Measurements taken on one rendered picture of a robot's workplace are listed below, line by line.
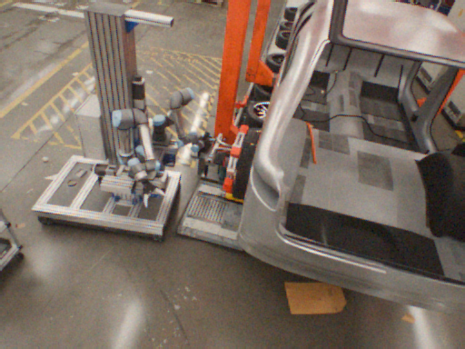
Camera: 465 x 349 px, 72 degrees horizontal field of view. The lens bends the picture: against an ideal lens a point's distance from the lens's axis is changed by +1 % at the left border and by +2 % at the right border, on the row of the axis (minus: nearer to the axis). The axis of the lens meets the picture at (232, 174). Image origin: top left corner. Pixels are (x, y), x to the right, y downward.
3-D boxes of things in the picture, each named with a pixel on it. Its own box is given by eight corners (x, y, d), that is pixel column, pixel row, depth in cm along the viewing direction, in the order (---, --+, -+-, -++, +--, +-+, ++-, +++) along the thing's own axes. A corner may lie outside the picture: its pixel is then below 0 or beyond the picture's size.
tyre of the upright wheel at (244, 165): (256, 204, 264) (275, 127, 269) (229, 196, 266) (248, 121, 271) (255, 204, 330) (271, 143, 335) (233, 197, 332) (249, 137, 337)
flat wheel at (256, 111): (240, 113, 480) (242, 99, 464) (281, 114, 495) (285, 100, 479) (250, 139, 433) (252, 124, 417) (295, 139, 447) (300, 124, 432)
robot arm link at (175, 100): (170, 94, 266) (183, 149, 287) (181, 91, 272) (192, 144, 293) (163, 94, 273) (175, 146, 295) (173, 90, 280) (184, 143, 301)
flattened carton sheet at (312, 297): (348, 312, 297) (349, 310, 294) (291, 314, 288) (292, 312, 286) (337, 282, 319) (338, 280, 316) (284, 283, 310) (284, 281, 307)
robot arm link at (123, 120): (138, 165, 271) (134, 114, 231) (119, 169, 265) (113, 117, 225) (134, 155, 278) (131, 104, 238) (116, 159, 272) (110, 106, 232)
